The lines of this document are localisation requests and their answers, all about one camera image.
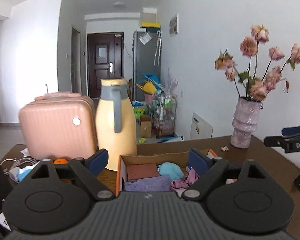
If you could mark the purple knit towel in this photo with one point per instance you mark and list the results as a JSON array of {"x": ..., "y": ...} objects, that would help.
[{"x": 154, "y": 184}]

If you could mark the wall electrical panel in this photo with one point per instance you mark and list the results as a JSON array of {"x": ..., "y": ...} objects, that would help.
[{"x": 174, "y": 25}]

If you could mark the dark brown door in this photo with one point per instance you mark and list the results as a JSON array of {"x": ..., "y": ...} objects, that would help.
[{"x": 105, "y": 59}]

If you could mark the yellow blue toy pile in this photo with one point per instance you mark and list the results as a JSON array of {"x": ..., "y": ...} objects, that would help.
[{"x": 150, "y": 84}]

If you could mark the dried petal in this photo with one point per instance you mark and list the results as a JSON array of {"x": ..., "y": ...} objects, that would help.
[{"x": 224, "y": 148}]

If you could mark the red cardboard box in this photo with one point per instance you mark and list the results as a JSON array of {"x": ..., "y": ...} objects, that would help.
[{"x": 181, "y": 159}]

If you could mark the small cardboard box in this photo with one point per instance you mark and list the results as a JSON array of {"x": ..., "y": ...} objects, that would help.
[{"x": 146, "y": 126}]

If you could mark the orange fruit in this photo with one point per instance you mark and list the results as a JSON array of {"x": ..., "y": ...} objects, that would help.
[{"x": 60, "y": 161}]

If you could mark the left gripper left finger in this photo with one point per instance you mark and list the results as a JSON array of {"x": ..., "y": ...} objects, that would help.
[{"x": 97, "y": 162}]

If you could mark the pink satin scrunchie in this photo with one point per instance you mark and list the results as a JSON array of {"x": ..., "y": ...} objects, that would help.
[{"x": 182, "y": 184}]

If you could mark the pink mini suitcase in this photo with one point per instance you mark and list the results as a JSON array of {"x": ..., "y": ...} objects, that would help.
[{"x": 59, "y": 125}]

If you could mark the yellow box on fridge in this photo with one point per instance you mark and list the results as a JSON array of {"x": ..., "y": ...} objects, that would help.
[{"x": 150, "y": 25}]

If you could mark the yellow thermos jug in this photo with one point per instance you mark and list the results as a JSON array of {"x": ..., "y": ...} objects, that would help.
[{"x": 115, "y": 121}]

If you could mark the light blue fluffy ball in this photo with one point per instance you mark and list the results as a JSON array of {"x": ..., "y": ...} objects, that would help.
[{"x": 170, "y": 169}]

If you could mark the pink textured vase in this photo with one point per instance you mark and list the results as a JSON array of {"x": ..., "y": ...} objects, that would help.
[{"x": 244, "y": 122}]

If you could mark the grey refrigerator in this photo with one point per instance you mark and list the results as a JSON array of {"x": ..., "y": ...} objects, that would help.
[{"x": 144, "y": 48}]

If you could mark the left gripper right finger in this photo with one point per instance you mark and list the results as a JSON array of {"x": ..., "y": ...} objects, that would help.
[{"x": 201, "y": 161}]

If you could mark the white flat board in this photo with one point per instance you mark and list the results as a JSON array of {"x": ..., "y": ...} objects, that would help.
[{"x": 200, "y": 129}]

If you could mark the dried pink roses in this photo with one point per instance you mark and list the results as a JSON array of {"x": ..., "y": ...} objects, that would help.
[{"x": 258, "y": 78}]

